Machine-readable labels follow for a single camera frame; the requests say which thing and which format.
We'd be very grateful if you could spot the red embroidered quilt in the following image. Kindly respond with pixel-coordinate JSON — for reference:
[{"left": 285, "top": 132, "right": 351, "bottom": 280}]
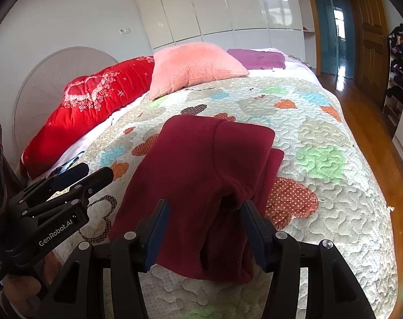
[{"left": 20, "top": 56, "right": 155, "bottom": 179}]

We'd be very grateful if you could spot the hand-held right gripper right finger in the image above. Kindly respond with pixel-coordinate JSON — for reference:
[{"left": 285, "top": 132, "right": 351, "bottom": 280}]
[{"left": 240, "top": 199, "right": 376, "bottom": 319}]

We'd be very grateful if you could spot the pink pillow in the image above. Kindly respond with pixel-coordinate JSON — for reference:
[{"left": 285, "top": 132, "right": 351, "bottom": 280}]
[{"left": 149, "top": 42, "right": 250, "bottom": 101}]

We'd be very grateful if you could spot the heart-print quilted bedspread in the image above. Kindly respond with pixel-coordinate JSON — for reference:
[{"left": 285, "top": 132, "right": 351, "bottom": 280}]
[{"left": 25, "top": 75, "right": 399, "bottom": 319}]

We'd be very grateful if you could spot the white glossy wardrobe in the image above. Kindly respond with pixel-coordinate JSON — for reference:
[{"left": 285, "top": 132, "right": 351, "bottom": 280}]
[{"left": 132, "top": 0, "right": 306, "bottom": 60}]

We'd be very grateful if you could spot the wooden door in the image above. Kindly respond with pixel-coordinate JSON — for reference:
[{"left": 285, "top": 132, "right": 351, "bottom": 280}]
[{"left": 349, "top": 0, "right": 390, "bottom": 107}]

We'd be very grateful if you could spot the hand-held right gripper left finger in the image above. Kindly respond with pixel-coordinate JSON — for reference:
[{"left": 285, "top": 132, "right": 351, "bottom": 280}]
[{"left": 37, "top": 199, "right": 170, "bottom": 319}]

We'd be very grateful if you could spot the purple cloth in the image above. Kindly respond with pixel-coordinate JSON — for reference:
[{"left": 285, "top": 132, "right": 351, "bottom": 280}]
[{"left": 227, "top": 48, "right": 286, "bottom": 70}]

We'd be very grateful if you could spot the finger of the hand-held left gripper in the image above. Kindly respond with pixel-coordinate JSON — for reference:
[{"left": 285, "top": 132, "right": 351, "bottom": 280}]
[
  {"left": 9, "top": 162, "right": 90, "bottom": 204},
  {"left": 20, "top": 167, "right": 115, "bottom": 219}
]

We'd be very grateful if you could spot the person's left hand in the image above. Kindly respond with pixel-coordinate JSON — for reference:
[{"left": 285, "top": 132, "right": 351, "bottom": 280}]
[{"left": 2, "top": 275, "right": 45, "bottom": 311}]

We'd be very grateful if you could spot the round grey headboard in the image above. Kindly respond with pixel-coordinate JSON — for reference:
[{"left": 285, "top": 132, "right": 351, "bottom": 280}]
[{"left": 13, "top": 47, "right": 119, "bottom": 161}]

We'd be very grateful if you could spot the maroon fleece garment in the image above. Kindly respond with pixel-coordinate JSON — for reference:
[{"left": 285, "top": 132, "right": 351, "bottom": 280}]
[{"left": 108, "top": 115, "right": 285, "bottom": 284}]

